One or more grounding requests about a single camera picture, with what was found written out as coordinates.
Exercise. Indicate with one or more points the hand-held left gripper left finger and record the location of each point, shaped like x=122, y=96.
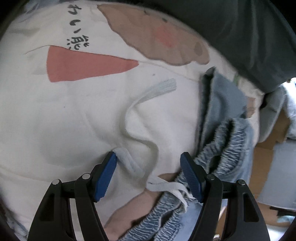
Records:
x=106, y=176

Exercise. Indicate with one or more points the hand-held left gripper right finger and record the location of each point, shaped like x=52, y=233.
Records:
x=192, y=176

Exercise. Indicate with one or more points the blue denim pants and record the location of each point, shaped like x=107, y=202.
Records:
x=222, y=106

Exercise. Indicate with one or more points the white printed blanket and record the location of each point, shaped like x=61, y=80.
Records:
x=81, y=111

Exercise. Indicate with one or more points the flattened cardboard box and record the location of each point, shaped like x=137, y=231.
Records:
x=261, y=162

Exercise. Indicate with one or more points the white cabinet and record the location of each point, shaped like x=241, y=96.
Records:
x=277, y=166

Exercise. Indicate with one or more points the clear plastic bag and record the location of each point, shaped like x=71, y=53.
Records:
x=290, y=109

